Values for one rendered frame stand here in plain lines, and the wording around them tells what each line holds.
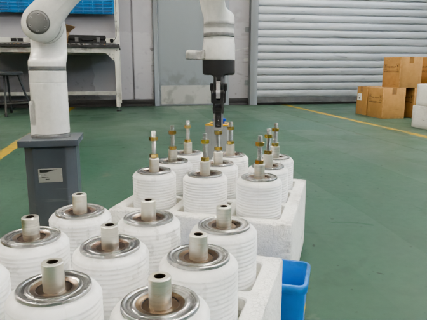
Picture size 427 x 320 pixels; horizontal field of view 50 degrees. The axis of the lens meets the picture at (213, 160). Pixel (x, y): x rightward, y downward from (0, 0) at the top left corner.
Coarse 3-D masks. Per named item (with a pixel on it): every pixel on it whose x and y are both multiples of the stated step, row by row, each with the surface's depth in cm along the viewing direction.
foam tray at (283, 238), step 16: (288, 192) 112; (304, 192) 121; (112, 208) 98; (128, 208) 98; (176, 208) 98; (288, 208) 98; (304, 208) 125; (192, 224) 93; (256, 224) 90; (272, 224) 89; (288, 224) 88; (272, 240) 89; (288, 240) 89; (272, 256) 90; (288, 256) 89
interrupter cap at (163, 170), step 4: (140, 168) 103; (144, 168) 104; (148, 168) 104; (160, 168) 104; (164, 168) 103; (168, 168) 103; (140, 172) 99; (144, 172) 100; (148, 172) 99; (156, 172) 99; (160, 172) 100; (164, 172) 99; (168, 172) 100
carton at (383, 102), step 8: (376, 88) 458; (384, 88) 445; (392, 88) 446; (400, 88) 447; (376, 96) 459; (384, 96) 446; (392, 96) 447; (400, 96) 449; (368, 104) 476; (376, 104) 459; (384, 104) 448; (392, 104) 449; (400, 104) 450; (368, 112) 476; (376, 112) 460; (384, 112) 450; (392, 112) 451; (400, 112) 452
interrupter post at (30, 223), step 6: (24, 216) 61; (30, 216) 62; (36, 216) 61; (24, 222) 60; (30, 222) 60; (36, 222) 61; (24, 228) 60; (30, 228) 60; (36, 228) 61; (24, 234) 60; (30, 234) 60; (36, 234) 61; (24, 240) 61; (30, 240) 61
